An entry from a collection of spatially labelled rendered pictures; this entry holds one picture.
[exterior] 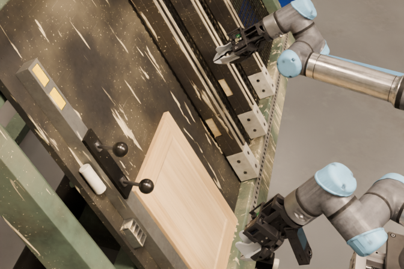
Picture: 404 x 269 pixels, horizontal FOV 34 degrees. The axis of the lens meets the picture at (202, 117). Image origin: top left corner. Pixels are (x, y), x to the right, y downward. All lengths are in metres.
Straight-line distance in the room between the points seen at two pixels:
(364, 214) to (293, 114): 3.02
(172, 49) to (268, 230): 0.91
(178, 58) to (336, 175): 0.99
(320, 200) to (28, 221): 0.62
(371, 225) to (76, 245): 0.63
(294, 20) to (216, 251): 0.76
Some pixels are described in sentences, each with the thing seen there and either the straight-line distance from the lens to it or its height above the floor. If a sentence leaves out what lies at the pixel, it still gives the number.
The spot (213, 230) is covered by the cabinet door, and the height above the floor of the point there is 0.98.
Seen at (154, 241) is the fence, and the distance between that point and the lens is 1.80.
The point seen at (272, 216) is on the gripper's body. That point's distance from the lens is 1.47.
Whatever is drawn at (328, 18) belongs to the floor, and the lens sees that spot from 5.62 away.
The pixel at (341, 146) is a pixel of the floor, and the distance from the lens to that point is 4.25.
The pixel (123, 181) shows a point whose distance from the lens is 1.70.
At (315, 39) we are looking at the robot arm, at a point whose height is 1.57.
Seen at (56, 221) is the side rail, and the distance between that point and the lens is 1.48.
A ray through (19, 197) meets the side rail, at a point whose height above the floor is 1.53.
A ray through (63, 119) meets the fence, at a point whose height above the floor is 1.55.
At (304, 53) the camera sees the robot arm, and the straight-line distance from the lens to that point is 1.93.
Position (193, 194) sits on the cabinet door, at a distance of 2.10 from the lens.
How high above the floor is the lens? 2.56
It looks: 38 degrees down
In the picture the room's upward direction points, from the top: 10 degrees clockwise
